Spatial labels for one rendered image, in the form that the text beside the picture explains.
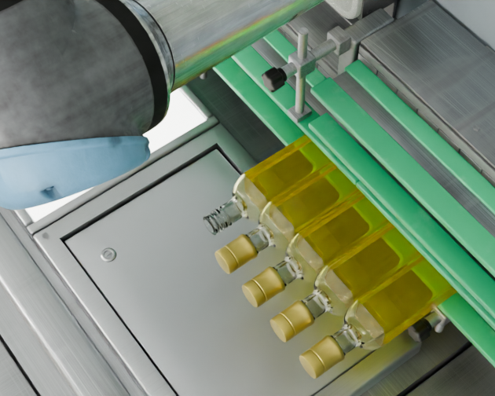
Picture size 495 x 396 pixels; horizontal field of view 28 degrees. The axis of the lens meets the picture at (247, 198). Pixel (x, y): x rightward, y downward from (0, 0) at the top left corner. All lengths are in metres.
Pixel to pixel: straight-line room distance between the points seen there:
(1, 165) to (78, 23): 0.11
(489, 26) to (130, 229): 0.58
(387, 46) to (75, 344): 0.58
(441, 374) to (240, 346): 0.28
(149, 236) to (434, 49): 0.49
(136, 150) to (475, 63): 0.68
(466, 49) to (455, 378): 0.45
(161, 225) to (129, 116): 0.78
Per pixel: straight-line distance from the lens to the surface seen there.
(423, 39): 1.29
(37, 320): 1.41
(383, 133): 1.21
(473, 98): 1.24
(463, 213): 1.17
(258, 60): 1.40
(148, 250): 1.43
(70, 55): 0.66
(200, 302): 1.38
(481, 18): 1.29
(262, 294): 1.23
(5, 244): 1.48
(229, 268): 1.25
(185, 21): 0.73
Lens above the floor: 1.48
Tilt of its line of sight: 18 degrees down
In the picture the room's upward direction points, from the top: 122 degrees counter-clockwise
